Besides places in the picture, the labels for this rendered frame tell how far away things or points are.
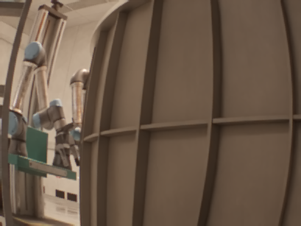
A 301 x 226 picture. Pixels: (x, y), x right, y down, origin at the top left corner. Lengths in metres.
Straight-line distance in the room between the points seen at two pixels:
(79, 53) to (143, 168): 10.98
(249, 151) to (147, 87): 0.30
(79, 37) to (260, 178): 11.52
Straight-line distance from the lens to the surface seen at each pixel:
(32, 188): 2.64
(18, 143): 2.23
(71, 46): 12.22
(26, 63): 2.17
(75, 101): 2.55
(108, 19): 1.30
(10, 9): 1.37
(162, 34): 1.02
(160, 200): 0.92
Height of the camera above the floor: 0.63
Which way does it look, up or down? 10 degrees up
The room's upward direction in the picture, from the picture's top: 5 degrees clockwise
